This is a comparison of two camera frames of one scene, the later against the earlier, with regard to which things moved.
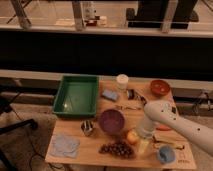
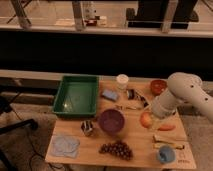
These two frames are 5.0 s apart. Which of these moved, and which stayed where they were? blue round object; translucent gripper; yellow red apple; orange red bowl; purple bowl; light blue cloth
Moved: translucent gripper; yellow red apple
Stayed: purple bowl; blue round object; orange red bowl; light blue cloth
